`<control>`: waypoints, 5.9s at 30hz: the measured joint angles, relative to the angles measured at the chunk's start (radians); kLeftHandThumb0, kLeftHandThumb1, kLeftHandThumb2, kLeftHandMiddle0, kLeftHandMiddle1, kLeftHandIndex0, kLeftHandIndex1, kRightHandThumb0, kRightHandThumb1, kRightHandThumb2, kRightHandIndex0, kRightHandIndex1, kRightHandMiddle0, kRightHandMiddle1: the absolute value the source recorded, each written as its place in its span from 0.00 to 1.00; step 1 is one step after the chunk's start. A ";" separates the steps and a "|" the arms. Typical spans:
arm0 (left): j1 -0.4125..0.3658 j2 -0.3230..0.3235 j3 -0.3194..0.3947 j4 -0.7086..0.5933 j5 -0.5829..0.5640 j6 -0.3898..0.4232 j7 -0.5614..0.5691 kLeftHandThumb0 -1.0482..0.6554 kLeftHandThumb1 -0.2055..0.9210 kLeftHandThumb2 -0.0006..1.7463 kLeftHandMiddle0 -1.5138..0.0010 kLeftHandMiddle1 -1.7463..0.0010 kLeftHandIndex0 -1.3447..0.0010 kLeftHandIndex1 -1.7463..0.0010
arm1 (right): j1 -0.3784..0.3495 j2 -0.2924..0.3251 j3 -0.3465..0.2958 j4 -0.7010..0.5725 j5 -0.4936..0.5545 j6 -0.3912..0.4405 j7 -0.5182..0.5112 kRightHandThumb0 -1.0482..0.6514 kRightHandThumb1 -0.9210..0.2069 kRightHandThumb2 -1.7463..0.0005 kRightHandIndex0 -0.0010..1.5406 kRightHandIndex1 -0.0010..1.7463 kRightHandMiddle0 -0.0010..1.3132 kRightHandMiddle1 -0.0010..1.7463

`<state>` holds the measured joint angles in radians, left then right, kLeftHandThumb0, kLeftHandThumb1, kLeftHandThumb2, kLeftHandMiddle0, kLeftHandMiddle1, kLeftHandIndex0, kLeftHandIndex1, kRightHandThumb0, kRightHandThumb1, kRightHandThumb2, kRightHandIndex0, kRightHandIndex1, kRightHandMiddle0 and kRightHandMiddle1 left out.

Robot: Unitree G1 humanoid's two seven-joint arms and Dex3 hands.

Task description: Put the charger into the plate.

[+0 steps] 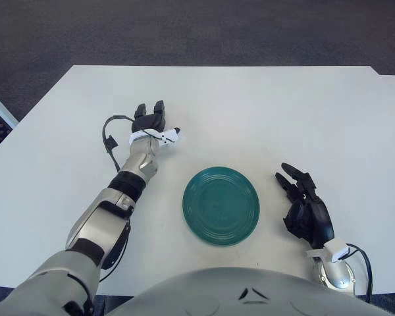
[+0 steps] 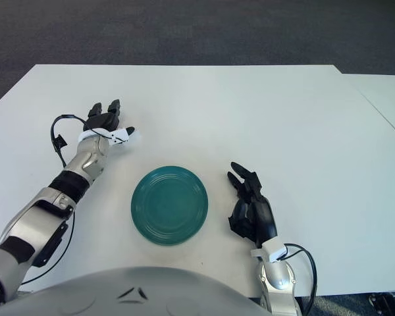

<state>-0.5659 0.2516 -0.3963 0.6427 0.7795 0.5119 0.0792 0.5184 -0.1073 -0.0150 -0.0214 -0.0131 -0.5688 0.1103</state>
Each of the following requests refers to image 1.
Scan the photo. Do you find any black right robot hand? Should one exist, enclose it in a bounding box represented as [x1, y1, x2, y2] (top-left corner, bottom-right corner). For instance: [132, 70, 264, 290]
[275, 162, 335, 250]

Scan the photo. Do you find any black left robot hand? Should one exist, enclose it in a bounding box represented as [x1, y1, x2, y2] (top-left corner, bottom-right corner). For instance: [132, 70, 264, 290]
[131, 99, 182, 139]

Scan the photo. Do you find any green round plate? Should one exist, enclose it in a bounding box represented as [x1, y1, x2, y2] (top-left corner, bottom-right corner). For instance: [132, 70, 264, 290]
[182, 167, 261, 247]

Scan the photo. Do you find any grey robot torso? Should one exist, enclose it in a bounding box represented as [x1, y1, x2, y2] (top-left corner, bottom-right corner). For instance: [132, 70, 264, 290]
[107, 267, 395, 316]

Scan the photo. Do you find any white shelf board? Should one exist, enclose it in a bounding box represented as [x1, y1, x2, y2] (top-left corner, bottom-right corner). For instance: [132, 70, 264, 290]
[0, 86, 19, 129]

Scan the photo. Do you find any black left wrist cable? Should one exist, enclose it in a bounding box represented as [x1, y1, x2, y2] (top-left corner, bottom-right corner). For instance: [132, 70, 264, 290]
[101, 115, 136, 172]

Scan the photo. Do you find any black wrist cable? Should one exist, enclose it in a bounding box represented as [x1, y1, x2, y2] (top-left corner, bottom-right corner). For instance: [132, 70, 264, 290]
[101, 115, 136, 172]
[345, 243, 373, 303]

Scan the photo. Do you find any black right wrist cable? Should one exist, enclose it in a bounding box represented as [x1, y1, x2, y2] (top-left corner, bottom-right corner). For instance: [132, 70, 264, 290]
[345, 243, 373, 303]

